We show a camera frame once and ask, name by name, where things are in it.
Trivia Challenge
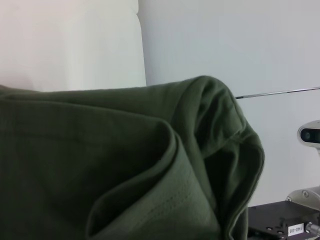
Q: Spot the dark green printed t-shirt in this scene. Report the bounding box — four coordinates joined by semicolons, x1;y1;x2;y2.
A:
0;75;266;240

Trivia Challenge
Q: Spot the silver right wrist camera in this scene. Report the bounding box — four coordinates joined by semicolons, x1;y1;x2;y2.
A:
296;119;320;161

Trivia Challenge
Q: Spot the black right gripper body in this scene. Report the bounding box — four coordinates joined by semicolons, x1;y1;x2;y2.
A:
246;199;320;240

